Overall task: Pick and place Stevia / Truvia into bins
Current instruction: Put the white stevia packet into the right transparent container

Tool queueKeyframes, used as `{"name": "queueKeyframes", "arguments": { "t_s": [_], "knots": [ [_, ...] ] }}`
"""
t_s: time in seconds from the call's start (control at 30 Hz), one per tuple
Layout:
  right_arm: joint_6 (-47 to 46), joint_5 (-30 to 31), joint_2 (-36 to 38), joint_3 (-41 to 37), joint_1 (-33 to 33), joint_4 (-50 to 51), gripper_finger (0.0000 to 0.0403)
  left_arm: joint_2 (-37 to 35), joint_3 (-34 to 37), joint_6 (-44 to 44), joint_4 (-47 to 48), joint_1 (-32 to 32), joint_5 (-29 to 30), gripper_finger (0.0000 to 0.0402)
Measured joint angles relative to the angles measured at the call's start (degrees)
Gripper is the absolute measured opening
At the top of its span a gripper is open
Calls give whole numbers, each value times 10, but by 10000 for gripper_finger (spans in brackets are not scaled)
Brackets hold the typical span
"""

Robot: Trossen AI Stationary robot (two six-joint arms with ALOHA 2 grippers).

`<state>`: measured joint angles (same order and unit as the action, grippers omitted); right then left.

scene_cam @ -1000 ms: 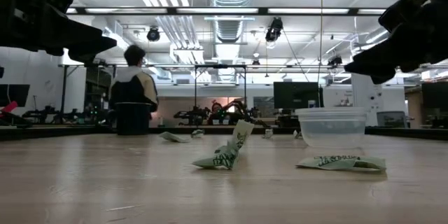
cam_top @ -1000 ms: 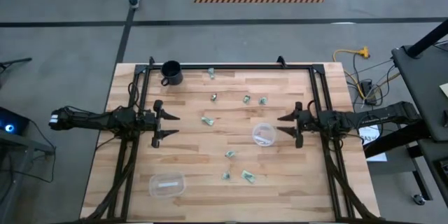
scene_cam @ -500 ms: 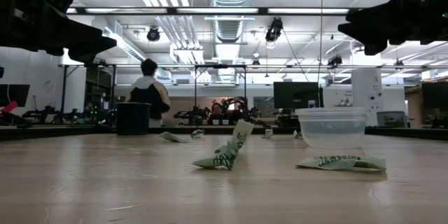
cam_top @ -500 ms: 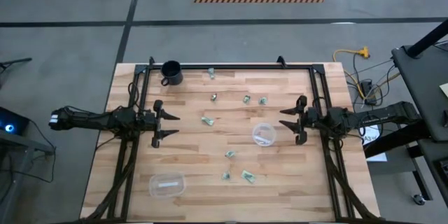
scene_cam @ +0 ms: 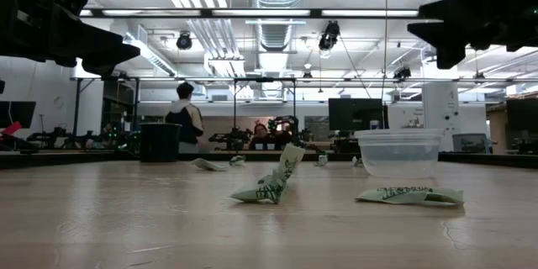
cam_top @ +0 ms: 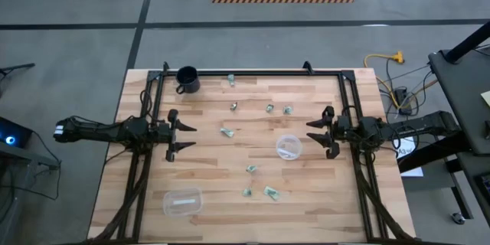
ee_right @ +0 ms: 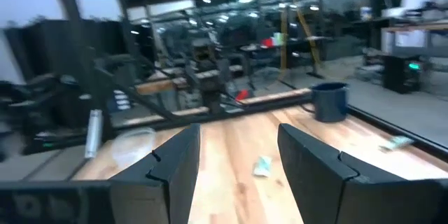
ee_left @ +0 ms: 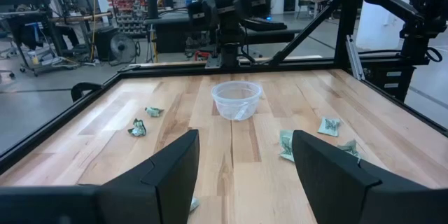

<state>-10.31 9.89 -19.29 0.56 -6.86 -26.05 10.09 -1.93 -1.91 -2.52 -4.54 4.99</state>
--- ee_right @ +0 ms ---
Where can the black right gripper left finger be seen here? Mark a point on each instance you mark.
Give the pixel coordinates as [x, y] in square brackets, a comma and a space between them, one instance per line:
[168, 189]

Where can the rectangular clear plastic container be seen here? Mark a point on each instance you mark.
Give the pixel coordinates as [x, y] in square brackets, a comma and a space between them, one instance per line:
[134, 147]

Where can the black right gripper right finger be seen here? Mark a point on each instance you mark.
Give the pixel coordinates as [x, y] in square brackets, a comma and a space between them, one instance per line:
[311, 182]

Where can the red cup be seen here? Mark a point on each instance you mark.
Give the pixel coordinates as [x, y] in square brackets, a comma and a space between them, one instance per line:
[267, 42]

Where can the small red object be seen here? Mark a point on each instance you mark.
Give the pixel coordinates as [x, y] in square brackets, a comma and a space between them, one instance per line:
[241, 94]

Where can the black rack white labels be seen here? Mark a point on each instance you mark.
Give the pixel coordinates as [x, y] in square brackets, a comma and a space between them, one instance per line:
[120, 99]

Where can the green white sweetener packet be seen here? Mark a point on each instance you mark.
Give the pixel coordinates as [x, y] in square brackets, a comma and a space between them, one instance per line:
[395, 143]
[262, 166]

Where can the wooden workbench grey legs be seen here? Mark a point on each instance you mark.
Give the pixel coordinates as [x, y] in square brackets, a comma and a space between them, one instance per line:
[416, 27]

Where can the black computer tower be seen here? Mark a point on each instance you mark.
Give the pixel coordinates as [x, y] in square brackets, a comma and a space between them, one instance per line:
[400, 77]

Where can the dark blue enamel mug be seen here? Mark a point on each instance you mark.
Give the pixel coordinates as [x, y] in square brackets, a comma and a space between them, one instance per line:
[329, 105]

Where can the green cup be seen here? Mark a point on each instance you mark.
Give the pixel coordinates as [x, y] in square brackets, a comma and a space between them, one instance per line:
[278, 38]

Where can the silver metal bar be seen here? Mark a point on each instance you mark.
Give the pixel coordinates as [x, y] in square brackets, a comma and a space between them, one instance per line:
[94, 133]

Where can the black office desk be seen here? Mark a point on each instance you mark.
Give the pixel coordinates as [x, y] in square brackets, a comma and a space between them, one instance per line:
[280, 50]

